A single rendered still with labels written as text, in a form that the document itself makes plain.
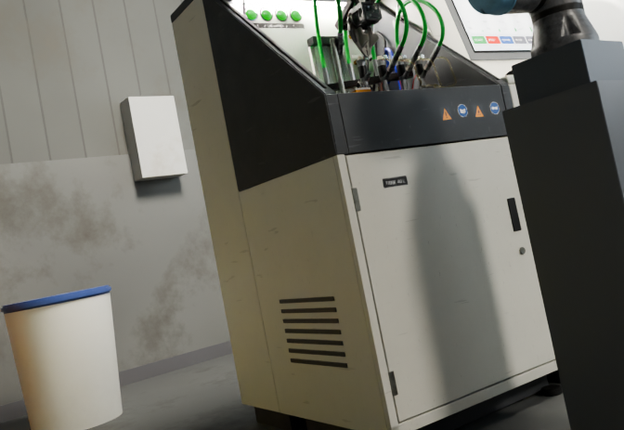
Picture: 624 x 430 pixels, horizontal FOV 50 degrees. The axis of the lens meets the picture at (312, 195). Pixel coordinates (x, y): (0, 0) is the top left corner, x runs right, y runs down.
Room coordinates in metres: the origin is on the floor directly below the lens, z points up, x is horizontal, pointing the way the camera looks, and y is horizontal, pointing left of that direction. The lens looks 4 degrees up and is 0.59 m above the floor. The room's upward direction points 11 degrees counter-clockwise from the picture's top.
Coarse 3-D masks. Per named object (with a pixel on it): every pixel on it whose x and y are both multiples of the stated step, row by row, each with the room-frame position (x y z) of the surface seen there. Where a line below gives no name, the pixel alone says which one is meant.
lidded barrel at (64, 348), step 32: (96, 288) 2.92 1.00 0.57; (32, 320) 2.79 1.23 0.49; (64, 320) 2.81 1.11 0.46; (96, 320) 2.90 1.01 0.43; (32, 352) 2.80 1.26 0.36; (64, 352) 2.81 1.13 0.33; (96, 352) 2.89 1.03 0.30; (32, 384) 2.82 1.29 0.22; (64, 384) 2.81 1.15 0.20; (96, 384) 2.88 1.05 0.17; (32, 416) 2.86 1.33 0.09; (64, 416) 2.81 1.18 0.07; (96, 416) 2.87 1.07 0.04
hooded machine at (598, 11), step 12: (588, 0) 3.20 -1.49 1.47; (600, 0) 3.16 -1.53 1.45; (612, 0) 3.12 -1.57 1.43; (588, 12) 3.21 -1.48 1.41; (600, 12) 3.16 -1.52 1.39; (612, 12) 3.12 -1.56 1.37; (600, 24) 3.17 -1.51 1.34; (612, 24) 3.13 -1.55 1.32; (600, 36) 3.18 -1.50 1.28; (612, 36) 3.14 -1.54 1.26
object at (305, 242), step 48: (240, 192) 2.17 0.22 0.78; (288, 192) 1.92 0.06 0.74; (336, 192) 1.72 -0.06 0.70; (288, 240) 1.96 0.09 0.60; (336, 240) 1.76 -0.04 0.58; (288, 288) 2.01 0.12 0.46; (336, 288) 1.79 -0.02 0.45; (288, 336) 2.06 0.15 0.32; (336, 336) 1.83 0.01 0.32; (288, 384) 2.10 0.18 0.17; (336, 384) 1.87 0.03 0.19; (384, 384) 1.70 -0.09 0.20; (528, 384) 2.07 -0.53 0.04
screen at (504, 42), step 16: (448, 0) 2.42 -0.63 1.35; (464, 0) 2.46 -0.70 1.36; (464, 16) 2.43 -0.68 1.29; (480, 16) 2.47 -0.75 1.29; (496, 16) 2.52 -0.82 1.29; (512, 16) 2.57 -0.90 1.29; (528, 16) 2.62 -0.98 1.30; (464, 32) 2.39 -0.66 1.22; (480, 32) 2.44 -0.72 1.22; (496, 32) 2.48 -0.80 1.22; (512, 32) 2.53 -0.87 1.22; (528, 32) 2.59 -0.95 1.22; (480, 48) 2.40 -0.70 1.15; (496, 48) 2.45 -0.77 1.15; (512, 48) 2.49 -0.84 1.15; (528, 48) 2.55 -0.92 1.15
